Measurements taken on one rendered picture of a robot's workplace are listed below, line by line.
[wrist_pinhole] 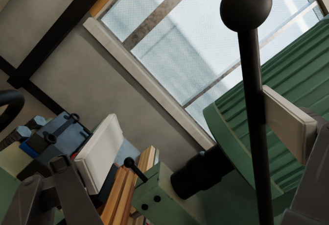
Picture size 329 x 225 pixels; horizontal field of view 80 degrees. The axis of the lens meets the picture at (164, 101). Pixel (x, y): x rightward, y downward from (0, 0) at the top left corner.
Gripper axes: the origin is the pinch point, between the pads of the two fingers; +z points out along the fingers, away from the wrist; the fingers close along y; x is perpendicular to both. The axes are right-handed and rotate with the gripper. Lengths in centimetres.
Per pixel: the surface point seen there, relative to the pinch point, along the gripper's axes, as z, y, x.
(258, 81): -0.6, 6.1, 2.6
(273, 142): 6.4, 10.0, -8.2
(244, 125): 8.6, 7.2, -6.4
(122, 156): 33.0, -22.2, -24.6
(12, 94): 18.0, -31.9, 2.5
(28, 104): 126, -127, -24
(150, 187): 10.8, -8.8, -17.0
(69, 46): 139, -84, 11
